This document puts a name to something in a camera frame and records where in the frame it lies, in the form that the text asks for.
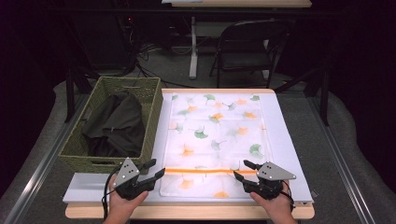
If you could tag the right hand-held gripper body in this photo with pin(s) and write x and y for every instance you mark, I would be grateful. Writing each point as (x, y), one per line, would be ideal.
(271, 183)

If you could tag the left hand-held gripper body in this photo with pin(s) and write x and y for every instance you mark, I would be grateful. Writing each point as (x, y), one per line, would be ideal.
(127, 182)

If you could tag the white leaf-print zipper bag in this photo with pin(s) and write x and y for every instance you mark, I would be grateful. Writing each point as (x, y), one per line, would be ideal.
(218, 140)

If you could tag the dark cloth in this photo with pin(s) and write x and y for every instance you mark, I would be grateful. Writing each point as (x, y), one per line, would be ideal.
(118, 124)

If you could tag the green woven basket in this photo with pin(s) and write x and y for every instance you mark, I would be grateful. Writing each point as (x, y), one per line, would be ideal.
(77, 162)

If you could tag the person's right hand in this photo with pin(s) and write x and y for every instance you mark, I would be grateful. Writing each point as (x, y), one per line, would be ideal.
(280, 208)

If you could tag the person's left hand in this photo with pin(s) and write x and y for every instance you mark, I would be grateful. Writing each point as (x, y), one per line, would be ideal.
(123, 208)

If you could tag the light wooden table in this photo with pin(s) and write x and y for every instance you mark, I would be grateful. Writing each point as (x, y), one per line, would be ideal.
(186, 213)

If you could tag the white board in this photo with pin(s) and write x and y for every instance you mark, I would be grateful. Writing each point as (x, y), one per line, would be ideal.
(286, 130)

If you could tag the black folding chair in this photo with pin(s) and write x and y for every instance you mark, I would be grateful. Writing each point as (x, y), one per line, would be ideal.
(243, 59)

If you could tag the white desk leg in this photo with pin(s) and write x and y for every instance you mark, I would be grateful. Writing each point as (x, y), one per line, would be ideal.
(193, 59)

